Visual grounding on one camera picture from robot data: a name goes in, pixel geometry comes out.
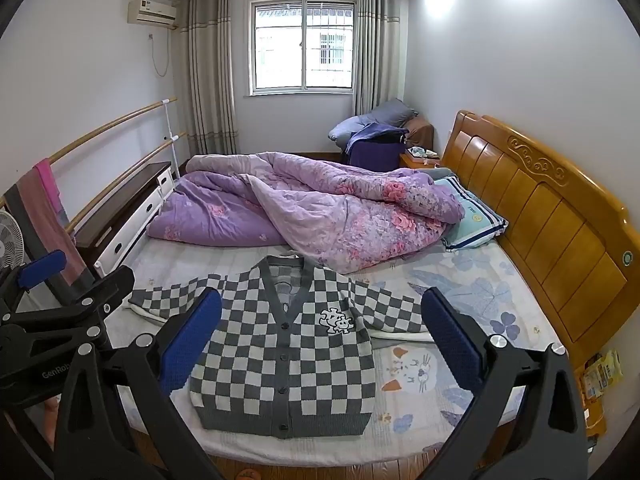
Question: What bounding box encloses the grey pillow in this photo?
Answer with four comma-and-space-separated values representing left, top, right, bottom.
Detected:
367, 99, 420, 128

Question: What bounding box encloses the yellow packet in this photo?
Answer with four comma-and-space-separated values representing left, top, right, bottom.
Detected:
582, 350, 625, 401

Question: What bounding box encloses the printed bed sheet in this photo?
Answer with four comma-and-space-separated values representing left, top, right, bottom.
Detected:
100, 237, 561, 468

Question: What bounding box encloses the white air conditioner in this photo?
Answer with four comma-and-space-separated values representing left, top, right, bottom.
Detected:
127, 0, 180, 30

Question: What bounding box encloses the wooden wall rail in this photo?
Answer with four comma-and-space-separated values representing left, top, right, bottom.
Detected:
67, 132, 187, 233
0, 98, 178, 207

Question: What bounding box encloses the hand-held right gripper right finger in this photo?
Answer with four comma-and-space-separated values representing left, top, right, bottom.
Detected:
421, 287, 588, 480

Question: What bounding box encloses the white fan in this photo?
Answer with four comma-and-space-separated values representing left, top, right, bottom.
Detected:
0, 210, 26, 272

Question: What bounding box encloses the blue grey bedding bundle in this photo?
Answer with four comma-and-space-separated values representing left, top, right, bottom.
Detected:
328, 116, 373, 150

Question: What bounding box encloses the grey striped curtain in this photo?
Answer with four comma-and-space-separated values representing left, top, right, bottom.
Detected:
181, 0, 240, 158
352, 0, 401, 117

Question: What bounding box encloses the grey cloth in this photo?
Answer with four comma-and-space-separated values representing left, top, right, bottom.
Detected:
2, 165, 96, 306

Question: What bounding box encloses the pink towel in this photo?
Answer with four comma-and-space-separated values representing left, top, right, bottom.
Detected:
34, 158, 90, 281

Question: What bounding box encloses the wooden headboard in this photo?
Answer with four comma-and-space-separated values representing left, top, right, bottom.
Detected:
442, 110, 632, 361

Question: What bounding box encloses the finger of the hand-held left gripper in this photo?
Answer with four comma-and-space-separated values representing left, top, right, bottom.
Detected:
0, 249, 67, 322
12, 267, 136, 332

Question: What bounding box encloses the light blue striped cloth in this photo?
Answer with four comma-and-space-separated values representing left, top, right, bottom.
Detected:
440, 175, 510, 252

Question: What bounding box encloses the pink fluffy garment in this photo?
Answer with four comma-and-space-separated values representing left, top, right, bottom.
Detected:
146, 151, 466, 275

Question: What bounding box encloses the wooden bedside cabinet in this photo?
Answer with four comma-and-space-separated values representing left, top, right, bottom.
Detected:
399, 150, 443, 171

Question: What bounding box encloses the air conditioner cable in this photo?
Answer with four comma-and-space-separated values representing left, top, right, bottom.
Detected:
149, 34, 171, 77

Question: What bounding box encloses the grey white checkered cardigan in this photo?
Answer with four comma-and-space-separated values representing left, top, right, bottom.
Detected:
127, 254, 436, 440

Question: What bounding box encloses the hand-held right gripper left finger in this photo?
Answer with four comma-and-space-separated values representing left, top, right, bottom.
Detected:
54, 287, 223, 480

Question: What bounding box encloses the dark top white dresser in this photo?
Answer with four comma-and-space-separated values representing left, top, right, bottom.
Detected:
75, 161, 173, 276

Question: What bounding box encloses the person's left forearm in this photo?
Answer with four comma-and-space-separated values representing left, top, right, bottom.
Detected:
41, 397, 60, 448

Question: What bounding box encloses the window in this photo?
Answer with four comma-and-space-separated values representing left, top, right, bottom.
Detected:
247, 0, 357, 97

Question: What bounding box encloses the white rail post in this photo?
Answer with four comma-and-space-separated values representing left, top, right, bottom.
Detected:
162, 102, 182, 181

